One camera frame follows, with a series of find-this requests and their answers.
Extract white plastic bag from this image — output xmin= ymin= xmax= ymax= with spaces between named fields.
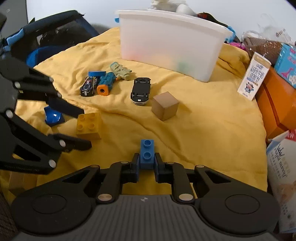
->
xmin=150 ymin=0 xmax=187 ymax=12

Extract dark blue bag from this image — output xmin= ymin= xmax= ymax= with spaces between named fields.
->
xmin=1 ymin=10 xmax=99 ymax=67

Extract red black helmet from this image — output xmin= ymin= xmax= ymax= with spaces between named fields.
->
xmin=195 ymin=12 xmax=228 ymax=28

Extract small blue brick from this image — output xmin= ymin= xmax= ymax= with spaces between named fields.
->
xmin=140 ymin=139 xmax=154 ymax=170

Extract orange box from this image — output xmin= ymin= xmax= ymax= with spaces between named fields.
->
xmin=255 ymin=68 xmax=296 ymax=139

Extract white plastic bin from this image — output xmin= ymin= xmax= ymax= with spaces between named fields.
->
xmin=116 ymin=9 xmax=232 ymax=82

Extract milk carton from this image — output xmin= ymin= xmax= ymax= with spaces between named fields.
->
xmin=237 ymin=52 xmax=271 ymax=100

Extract diaper pack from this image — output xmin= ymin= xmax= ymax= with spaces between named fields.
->
xmin=266 ymin=129 xmax=296 ymax=233

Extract blue round disc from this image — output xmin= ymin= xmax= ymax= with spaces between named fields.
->
xmin=88 ymin=71 xmax=106 ymax=77

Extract pale green toy vehicle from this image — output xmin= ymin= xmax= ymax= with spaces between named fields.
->
xmin=110 ymin=62 xmax=132 ymax=80

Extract yellow cloth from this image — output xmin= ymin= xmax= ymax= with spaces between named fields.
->
xmin=1 ymin=28 xmax=267 ymax=202

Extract teal orange toy cylinder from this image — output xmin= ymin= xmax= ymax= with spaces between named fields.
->
xmin=97 ymin=72 xmax=116 ymax=96

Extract yellow square brick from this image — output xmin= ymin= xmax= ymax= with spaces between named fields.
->
xmin=76 ymin=113 xmax=102 ymax=141

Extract blue dinosaur box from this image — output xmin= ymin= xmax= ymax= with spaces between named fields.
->
xmin=274 ymin=44 xmax=296 ymax=89

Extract dark racing toy car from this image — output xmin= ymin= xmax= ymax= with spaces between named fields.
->
xmin=80 ymin=76 xmax=98 ymax=97

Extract black toy car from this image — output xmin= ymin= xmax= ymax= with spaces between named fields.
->
xmin=130 ymin=77 xmax=151 ymax=105

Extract brown wooden cube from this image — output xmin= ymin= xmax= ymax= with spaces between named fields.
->
xmin=152 ymin=91 xmax=179 ymax=121

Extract white round ball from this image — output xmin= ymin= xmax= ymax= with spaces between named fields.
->
xmin=176 ymin=4 xmax=196 ymax=16

